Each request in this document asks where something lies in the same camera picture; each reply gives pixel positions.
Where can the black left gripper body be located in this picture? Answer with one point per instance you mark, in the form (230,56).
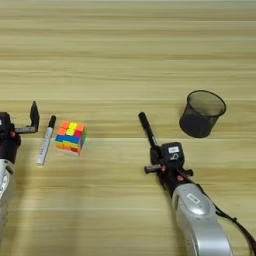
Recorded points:
(7,146)

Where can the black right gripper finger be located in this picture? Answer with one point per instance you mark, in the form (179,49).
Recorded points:
(153,156)
(159,155)

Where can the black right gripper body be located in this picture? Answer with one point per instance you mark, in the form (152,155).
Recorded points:
(171,173)

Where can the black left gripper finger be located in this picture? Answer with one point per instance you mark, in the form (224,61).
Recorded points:
(34,116)

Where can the black marker pen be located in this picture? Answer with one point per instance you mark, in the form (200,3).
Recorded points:
(146,126)

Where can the multicolour puzzle cube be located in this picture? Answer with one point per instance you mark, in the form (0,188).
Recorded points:
(70,136)

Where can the black mesh pen cup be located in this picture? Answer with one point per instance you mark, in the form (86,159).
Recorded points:
(196,125)

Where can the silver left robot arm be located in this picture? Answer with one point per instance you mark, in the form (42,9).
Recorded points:
(4,186)

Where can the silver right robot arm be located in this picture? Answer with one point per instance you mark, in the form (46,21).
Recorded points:
(200,216)

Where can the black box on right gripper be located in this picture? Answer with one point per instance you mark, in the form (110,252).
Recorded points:
(168,156)

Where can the white marker with black cap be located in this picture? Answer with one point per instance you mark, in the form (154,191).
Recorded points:
(45,143)

